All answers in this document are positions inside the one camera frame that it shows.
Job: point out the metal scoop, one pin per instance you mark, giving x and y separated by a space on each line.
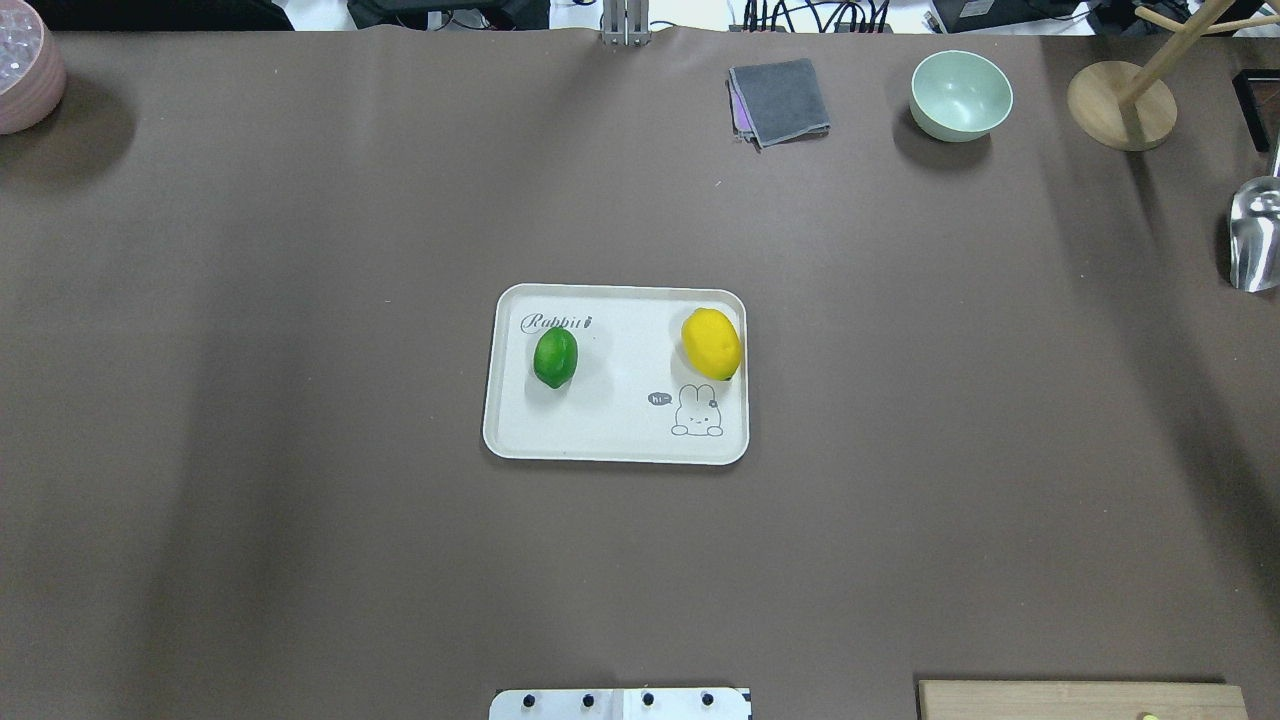
1254 231

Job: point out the wooden mug tree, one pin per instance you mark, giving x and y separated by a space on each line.
1129 108

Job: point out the white rabbit tray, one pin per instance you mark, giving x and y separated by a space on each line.
634 396

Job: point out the pink bowl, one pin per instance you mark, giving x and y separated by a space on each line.
33 75

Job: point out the purple cloth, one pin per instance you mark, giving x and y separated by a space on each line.
742 125

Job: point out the yellow lemon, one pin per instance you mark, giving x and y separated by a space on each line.
711 344

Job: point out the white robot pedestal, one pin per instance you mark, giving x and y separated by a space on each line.
623 703

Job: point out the grey folded cloth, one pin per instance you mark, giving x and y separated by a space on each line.
783 100

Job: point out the glass rack tray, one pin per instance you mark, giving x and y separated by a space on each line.
1257 91

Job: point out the green lime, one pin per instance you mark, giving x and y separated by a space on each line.
556 357

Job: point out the wooden cutting board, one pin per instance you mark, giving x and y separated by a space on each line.
1017 699

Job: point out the aluminium frame post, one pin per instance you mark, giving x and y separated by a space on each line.
625 23

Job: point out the green bowl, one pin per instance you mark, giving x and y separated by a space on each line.
957 96

